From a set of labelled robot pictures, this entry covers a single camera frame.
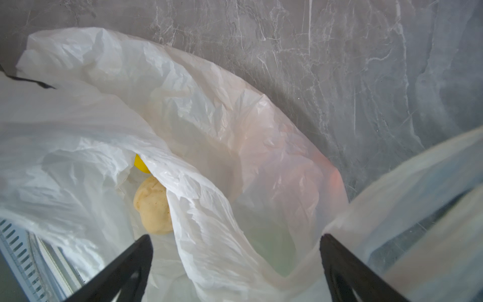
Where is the yellow lemon fruit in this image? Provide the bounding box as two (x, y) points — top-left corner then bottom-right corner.
(134, 154), (150, 174)

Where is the beige pear fruit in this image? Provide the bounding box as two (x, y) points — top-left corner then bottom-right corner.
(133, 176), (173, 235)

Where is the white plastic bag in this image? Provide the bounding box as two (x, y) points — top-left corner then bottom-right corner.
(1, 28), (482, 301)

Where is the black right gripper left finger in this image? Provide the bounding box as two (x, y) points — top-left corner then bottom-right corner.
(66, 235), (153, 301)

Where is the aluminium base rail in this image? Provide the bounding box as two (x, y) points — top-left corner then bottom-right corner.
(1, 218), (85, 301)

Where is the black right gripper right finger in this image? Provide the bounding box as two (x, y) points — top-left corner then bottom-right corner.
(319, 234), (407, 301)

